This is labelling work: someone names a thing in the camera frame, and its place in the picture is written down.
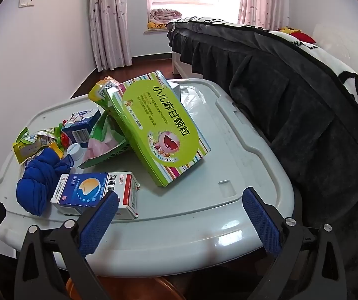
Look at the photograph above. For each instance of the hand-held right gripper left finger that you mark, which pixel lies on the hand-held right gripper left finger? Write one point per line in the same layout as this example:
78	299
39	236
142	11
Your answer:
99	225

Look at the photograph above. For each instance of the black white printed blanket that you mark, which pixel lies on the black white printed blanket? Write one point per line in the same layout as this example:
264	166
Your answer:
338	62

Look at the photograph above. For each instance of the white wall socket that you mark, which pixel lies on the white wall socket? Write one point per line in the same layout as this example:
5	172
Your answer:
26	1

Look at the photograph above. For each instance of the red yellow plush toy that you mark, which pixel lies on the red yellow plush toy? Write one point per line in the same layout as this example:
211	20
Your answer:
297	34

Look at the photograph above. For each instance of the dark grey bed skirt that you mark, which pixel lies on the dark grey bed skirt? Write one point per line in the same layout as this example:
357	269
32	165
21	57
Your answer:
291	115

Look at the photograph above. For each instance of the yellow green wrapper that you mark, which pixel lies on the yellow green wrapper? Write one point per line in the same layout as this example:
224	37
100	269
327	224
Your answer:
32	143

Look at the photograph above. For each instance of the white bed frame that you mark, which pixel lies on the white bed frame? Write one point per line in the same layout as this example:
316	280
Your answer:
183	65

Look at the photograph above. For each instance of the pink patterned curtain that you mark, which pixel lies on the pink patterned curtain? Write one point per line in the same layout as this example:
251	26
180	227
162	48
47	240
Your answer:
263	0
110	22

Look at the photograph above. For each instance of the small blue white box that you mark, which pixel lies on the small blue white box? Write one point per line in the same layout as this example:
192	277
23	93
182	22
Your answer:
82	128

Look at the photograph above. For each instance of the blue white medicine box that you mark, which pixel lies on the blue white medicine box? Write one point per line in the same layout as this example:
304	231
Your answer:
88	193

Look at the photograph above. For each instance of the green striped medicine box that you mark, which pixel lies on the green striped medicine box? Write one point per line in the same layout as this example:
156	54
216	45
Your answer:
157	131

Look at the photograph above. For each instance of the folded pink quilt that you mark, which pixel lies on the folded pink quilt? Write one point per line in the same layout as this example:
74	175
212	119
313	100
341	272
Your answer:
166	14

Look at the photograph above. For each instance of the blue cloth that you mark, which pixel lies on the blue cloth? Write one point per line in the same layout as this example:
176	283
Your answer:
38	181

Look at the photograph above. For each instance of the green white plastic bag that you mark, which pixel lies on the green white plastic bag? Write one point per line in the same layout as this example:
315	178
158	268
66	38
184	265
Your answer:
104	147

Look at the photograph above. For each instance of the yellow green snack packet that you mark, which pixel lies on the yellow green snack packet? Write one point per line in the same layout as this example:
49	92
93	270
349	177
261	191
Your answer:
99	90

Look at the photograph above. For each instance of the white window sill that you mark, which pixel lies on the white window sill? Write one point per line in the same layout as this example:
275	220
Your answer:
154	31

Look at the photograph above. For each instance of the white bottle cap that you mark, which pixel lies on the white bottle cap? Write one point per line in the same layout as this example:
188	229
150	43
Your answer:
75	151

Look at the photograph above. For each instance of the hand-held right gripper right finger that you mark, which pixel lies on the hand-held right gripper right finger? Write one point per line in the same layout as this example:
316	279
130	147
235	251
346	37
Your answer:
260	222

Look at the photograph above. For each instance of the white plastic storage box lid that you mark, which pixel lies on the white plastic storage box lid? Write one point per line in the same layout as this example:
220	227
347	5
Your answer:
204	200

